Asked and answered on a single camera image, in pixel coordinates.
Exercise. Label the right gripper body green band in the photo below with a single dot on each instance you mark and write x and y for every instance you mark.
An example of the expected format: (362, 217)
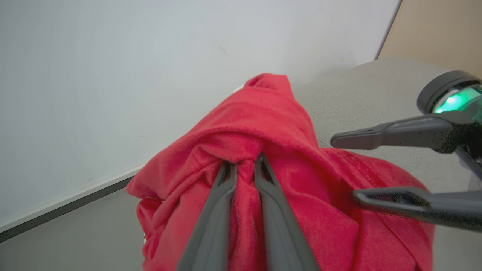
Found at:
(448, 90)

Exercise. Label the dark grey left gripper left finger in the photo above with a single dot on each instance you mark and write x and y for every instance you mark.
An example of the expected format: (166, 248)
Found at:
(211, 233)

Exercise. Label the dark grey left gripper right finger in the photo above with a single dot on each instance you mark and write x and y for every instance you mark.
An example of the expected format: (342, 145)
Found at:
(282, 233)

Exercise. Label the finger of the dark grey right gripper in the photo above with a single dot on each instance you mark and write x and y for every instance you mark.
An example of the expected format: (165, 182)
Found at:
(444, 207)
(406, 133)

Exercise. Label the red fleece garment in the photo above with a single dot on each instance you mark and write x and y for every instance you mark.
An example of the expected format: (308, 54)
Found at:
(301, 195)

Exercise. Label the grey fabric sofa seat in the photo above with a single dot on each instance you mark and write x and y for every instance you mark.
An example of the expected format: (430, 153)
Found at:
(380, 101)

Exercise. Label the beige wooden panel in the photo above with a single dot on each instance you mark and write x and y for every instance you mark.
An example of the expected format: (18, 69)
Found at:
(437, 30)

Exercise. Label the dark grey baseboard strip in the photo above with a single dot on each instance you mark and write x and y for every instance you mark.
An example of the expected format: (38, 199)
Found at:
(56, 210)

